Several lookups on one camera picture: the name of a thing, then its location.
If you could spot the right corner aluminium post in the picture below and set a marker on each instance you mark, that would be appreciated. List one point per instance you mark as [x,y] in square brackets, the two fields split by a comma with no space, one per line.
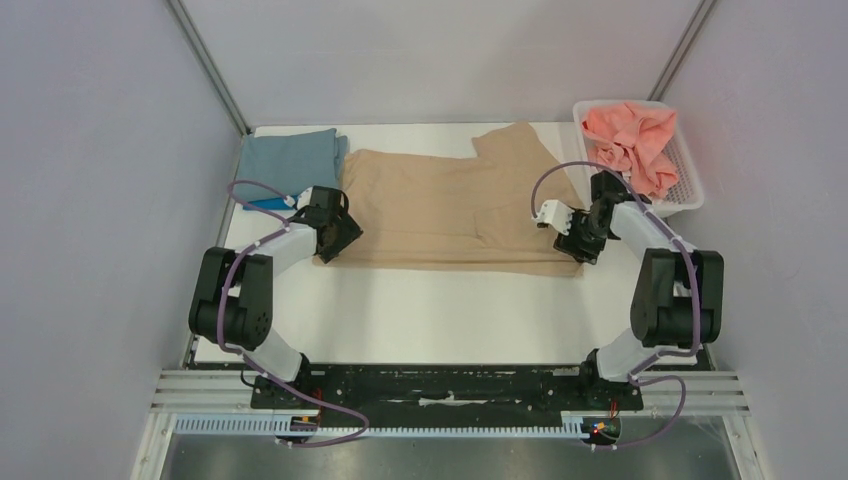
[686,41]

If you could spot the pink t shirt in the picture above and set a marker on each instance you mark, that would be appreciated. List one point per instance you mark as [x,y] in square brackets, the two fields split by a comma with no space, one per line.
[630,138]

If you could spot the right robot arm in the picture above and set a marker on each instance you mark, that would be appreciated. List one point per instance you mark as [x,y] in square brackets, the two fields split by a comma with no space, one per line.
[676,306]

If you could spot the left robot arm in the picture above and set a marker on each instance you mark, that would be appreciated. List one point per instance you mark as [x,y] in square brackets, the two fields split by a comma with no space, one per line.
[233,300]

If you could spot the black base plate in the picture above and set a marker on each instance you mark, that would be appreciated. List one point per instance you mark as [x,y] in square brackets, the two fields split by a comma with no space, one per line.
[443,395]

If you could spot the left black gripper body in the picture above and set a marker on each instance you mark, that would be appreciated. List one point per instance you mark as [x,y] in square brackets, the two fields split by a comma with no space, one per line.
[345,232]

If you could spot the beige t shirt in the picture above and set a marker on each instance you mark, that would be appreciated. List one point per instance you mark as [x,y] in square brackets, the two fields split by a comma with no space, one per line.
[458,214]

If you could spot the left corner aluminium post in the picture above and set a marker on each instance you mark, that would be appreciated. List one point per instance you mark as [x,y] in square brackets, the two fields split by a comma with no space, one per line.
[211,71]

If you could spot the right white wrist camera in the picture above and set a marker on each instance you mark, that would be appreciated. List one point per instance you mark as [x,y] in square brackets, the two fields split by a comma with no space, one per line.
[556,215]

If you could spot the white plastic basket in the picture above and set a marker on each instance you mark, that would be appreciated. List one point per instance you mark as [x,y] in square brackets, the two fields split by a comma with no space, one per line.
[687,194]

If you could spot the white cable duct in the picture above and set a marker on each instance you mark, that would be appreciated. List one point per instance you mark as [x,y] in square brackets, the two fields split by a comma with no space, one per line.
[290,426]

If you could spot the corner aluminium post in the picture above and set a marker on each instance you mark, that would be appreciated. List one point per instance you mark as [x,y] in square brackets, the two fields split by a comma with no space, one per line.
[686,41]
[211,71]

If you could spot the bright blue folded t shirt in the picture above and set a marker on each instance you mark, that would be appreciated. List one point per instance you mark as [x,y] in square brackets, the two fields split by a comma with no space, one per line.
[274,204]

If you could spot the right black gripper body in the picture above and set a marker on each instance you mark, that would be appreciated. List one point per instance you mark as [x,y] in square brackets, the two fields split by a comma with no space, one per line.
[577,244]

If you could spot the grey-blue folded t shirt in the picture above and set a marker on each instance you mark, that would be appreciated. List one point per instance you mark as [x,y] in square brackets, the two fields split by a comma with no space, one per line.
[274,165]

